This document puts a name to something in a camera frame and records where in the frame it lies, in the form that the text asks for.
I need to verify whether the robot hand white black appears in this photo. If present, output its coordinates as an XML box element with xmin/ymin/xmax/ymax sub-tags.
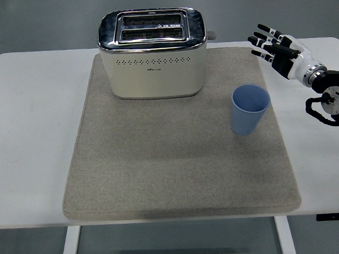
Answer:
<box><xmin>246</xmin><ymin>20</ymin><xmax>320</xmax><ymax>85</ymax></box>

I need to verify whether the blue ribbed plastic cup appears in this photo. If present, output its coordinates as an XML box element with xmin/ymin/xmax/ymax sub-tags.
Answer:
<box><xmin>228</xmin><ymin>82</ymin><xmax>273</xmax><ymax>137</ymax></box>

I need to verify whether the beige felt table mat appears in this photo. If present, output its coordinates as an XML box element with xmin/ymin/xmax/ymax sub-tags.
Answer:
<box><xmin>51</xmin><ymin>41</ymin><xmax>304</xmax><ymax>229</ymax></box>

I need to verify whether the cream and chrome toaster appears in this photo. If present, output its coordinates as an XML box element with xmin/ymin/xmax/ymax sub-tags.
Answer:
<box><xmin>95</xmin><ymin>3</ymin><xmax>222</xmax><ymax>104</ymax></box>

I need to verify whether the black table control panel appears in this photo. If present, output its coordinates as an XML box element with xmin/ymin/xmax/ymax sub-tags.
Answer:
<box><xmin>315</xmin><ymin>213</ymin><xmax>339</xmax><ymax>222</ymax></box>

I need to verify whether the white table leg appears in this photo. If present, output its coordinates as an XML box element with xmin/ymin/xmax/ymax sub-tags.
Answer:
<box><xmin>56</xmin><ymin>226</ymin><xmax>83</xmax><ymax>254</ymax></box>
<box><xmin>273</xmin><ymin>215</ymin><xmax>298</xmax><ymax>254</ymax></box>

